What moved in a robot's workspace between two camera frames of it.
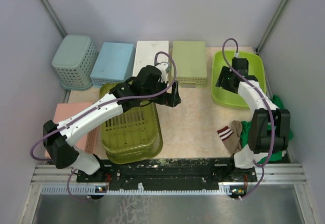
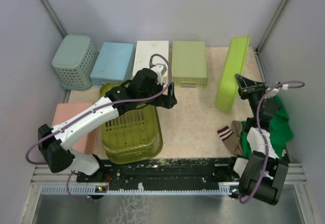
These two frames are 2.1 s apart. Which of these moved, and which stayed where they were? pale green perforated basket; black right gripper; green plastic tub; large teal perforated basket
Moved: black right gripper
Stayed: pale green perforated basket; green plastic tub; large teal perforated basket
